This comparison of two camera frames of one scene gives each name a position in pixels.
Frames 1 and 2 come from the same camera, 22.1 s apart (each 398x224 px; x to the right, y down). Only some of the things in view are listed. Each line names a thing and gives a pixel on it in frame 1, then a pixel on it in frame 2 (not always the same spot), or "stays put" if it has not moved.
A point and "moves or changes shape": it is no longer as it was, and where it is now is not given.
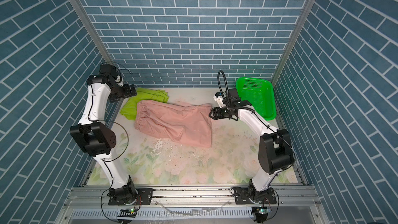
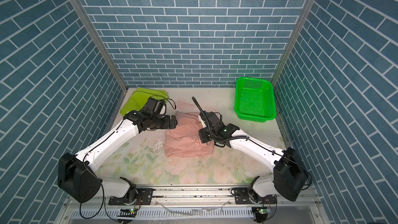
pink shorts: x=190 y=124 moves or changes shape
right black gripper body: x=222 y=113 → x=206 y=135
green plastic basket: x=259 y=92 stays put
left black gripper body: x=122 y=92 → x=162 y=122
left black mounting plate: x=144 y=198 stays put
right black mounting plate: x=242 y=196 stays put
